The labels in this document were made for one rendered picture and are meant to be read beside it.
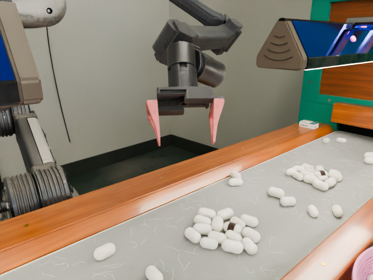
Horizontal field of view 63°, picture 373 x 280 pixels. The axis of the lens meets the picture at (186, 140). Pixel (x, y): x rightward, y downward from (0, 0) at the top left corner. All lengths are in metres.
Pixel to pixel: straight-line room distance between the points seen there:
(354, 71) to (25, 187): 1.12
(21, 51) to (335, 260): 0.49
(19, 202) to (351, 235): 0.64
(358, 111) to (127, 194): 0.85
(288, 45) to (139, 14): 2.49
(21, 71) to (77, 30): 2.37
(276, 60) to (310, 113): 0.88
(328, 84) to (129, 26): 1.93
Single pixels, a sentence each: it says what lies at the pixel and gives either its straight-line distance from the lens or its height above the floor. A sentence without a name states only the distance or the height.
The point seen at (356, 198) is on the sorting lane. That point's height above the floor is 0.74.
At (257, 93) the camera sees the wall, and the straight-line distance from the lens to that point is 2.51.
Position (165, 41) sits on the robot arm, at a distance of 0.67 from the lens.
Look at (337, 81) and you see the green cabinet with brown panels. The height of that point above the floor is 0.93.
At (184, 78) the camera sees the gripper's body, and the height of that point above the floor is 1.01.
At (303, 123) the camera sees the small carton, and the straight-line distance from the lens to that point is 1.24.
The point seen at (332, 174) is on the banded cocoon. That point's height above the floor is 0.76.
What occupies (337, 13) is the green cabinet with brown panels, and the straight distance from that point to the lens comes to 1.33.
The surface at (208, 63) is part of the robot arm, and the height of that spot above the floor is 1.04.
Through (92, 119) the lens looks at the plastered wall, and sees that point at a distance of 2.70.
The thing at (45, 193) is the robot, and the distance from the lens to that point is 0.75.
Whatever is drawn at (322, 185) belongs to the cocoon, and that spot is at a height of 0.76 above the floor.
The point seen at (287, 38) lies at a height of 1.08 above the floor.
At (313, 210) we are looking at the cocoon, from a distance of 0.68.
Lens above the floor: 1.08
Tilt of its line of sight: 18 degrees down
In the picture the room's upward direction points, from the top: straight up
